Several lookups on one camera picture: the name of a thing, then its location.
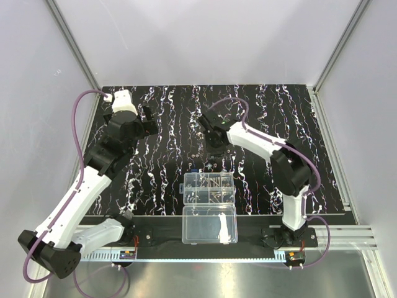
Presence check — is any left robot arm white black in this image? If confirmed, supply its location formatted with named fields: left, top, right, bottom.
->
left=18, top=106, right=158, bottom=279

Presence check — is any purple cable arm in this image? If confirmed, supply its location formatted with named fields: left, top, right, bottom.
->
left=23, top=89, right=130, bottom=296
left=207, top=97, right=331, bottom=269

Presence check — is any black marbled table mat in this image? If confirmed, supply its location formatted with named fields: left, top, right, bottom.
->
left=88, top=84, right=344, bottom=215

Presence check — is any right aluminium frame post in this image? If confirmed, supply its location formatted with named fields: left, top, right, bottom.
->
left=313, top=0, right=372, bottom=94

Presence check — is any white slotted cable duct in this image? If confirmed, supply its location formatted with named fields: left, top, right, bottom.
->
left=81, top=245, right=286, bottom=263

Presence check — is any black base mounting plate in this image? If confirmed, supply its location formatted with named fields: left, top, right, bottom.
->
left=80, top=214, right=319, bottom=260

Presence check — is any aluminium frame post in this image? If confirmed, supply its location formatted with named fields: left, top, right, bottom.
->
left=44, top=0, right=100, bottom=89
left=313, top=0, right=372, bottom=94

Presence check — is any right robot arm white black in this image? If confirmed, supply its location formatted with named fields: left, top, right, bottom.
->
left=198, top=111, right=319, bottom=246

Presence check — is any aluminium rail right side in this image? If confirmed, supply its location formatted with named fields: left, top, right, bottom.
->
left=280, top=225, right=378, bottom=251

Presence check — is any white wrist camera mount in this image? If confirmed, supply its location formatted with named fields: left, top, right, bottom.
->
left=112, top=89, right=138, bottom=115

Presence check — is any clear plastic organizer box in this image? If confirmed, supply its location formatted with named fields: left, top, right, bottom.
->
left=182, top=172, right=238, bottom=245

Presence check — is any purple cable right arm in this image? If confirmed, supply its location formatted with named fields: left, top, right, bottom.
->
left=207, top=97, right=331, bottom=269

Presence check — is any left aluminium frame post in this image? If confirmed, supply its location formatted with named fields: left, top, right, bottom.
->
left=44, top=0, right=100, bottom=89

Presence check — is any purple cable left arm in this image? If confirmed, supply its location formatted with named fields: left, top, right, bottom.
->
left=23, top=89, right=130, bottom=296

